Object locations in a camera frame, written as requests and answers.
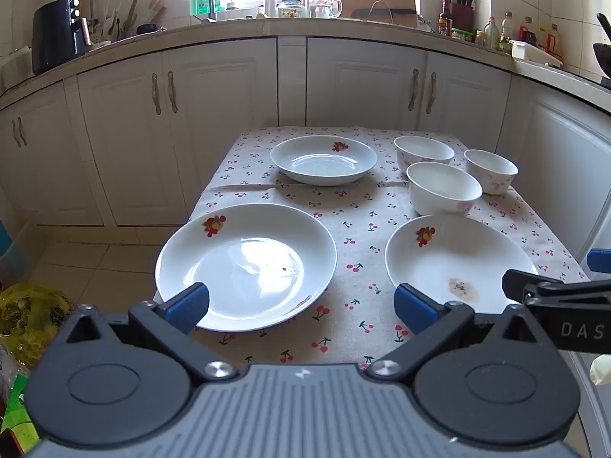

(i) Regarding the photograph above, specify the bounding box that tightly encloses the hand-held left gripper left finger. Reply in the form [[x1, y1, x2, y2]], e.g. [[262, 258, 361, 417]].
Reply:
[[62, 282, 239, 383]]

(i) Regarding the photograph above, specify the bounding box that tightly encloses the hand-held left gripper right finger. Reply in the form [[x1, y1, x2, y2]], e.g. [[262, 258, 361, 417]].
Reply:
[[367, 283, 545, 385]]

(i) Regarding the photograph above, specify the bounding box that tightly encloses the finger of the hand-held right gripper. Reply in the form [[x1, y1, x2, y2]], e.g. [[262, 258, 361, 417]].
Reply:
[[502, 269, 557, 307], [588, 248, 611, 273]]

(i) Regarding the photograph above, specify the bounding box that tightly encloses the stained white fruit-print plate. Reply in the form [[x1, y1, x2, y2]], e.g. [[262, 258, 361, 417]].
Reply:
[[384, 214, 540, 316]]

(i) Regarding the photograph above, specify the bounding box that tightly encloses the white floral bowl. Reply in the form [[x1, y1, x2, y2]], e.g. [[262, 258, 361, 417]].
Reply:
[[393, 135, 456, 176], [464, 149, 519, 195], [406, 161, 483, 216]]

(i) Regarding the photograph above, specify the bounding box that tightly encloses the person's right hand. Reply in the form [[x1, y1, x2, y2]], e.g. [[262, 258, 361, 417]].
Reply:
[[590, 354, 611, 387]]

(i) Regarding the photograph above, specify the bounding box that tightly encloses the cherry print tablecloth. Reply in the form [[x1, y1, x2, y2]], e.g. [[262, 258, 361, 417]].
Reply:
[[186, 125, 591, 377]]

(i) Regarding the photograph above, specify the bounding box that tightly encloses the yellow plastic bag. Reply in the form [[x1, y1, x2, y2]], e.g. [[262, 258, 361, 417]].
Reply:
[[0, 283, 76, 373]]

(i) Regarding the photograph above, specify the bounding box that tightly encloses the blue plastic container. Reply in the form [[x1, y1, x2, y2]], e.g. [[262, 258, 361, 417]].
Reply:
[[0, 219, 30, 292]]

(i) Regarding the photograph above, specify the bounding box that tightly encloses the black wok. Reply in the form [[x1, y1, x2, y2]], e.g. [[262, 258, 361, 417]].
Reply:
[[592, 11, 611, 90]]

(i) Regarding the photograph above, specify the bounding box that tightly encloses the green packet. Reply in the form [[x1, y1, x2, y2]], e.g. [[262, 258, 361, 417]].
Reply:
[[0, 373, 41, 456]]

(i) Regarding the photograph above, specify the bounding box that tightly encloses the white plastic container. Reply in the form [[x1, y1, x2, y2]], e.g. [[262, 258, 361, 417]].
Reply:
[[511, 40, 565, 68]]

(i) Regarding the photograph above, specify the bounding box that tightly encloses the dark sauce bottle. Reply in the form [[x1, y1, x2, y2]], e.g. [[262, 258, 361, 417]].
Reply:
[[438, 0, 454, 37]]

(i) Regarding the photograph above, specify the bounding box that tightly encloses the red-brown knife block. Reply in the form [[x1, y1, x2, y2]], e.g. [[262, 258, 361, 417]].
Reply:
[[446, 0, 477, 32]]

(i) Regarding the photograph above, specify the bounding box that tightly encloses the beige kitchen countertop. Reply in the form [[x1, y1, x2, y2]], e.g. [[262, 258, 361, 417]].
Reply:
[[0, 12, 611, 115]]

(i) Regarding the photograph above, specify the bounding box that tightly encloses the black air fryer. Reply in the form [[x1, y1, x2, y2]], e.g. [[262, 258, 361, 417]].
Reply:
[[31, 0, 92, 76]]

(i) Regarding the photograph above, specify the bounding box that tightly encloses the glass jar with lid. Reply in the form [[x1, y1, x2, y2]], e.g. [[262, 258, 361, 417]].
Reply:
[[276, 0, 307, 19]]

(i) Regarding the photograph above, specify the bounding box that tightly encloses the glass pitcher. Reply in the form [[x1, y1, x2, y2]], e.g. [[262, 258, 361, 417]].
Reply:
[[307, 0, 344, 19]]

